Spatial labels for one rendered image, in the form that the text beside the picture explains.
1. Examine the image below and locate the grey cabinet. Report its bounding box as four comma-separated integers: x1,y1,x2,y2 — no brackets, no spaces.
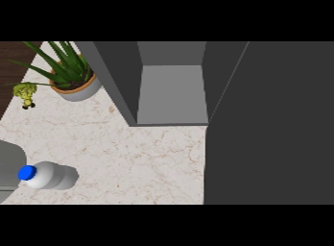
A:
75,40,250,128

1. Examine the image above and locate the dark grey cabinet door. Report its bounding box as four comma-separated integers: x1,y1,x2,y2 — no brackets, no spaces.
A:
203,40,334,206

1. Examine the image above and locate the potted green plant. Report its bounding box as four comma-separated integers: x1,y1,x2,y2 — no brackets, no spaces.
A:
4,40,103,103

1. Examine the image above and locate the white bottle with blue cap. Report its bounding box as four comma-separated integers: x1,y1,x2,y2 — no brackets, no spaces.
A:
18,160,81,191

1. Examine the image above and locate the small yellow-green figurine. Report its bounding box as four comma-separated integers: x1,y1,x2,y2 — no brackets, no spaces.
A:
13,82,40,111

